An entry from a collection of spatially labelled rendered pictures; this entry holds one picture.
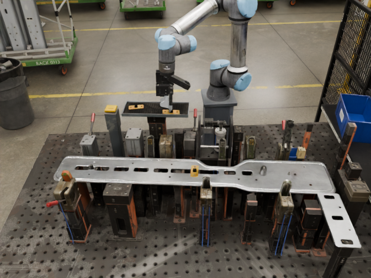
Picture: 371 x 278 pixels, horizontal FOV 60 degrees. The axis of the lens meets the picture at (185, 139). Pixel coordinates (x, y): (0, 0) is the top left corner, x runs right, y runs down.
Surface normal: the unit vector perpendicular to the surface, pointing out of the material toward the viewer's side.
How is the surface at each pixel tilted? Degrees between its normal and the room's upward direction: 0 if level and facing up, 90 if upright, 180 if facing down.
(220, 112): 90
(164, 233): 0
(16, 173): 0
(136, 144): 90
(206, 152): 0
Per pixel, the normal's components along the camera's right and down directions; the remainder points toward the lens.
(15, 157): -0.02, -0.80
